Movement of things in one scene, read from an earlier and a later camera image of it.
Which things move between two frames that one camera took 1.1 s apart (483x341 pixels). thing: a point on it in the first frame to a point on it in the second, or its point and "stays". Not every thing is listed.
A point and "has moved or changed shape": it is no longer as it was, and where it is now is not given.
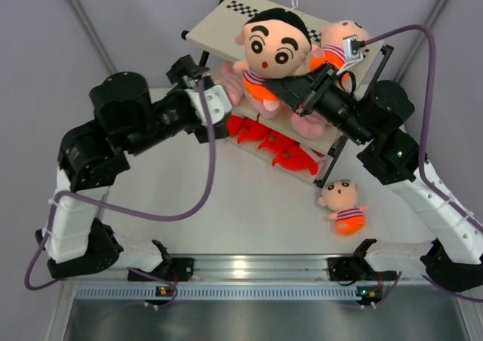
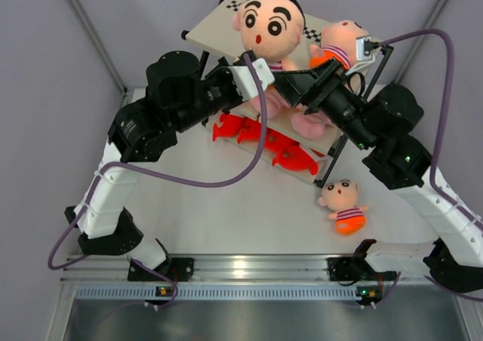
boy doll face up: (332, 48) stays
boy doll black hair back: (276, 44) has moved or changed shape
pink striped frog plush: (310, 125) stays
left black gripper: (219, 130) to (225, 75)
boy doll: (341, 196) stays
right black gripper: (299, 93) stays
